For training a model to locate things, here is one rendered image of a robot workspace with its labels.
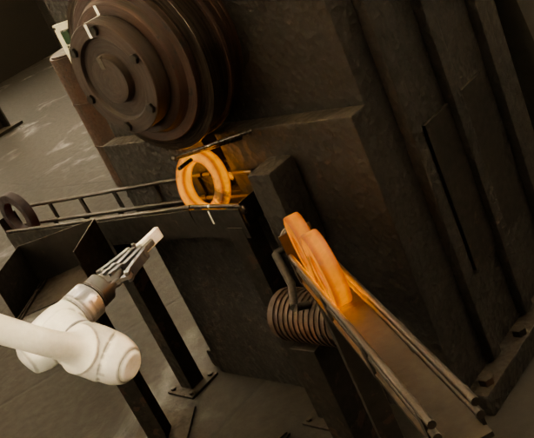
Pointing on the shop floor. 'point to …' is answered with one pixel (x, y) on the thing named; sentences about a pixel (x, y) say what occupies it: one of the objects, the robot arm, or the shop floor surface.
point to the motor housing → (320, 365)
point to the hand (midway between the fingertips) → (150, 240)
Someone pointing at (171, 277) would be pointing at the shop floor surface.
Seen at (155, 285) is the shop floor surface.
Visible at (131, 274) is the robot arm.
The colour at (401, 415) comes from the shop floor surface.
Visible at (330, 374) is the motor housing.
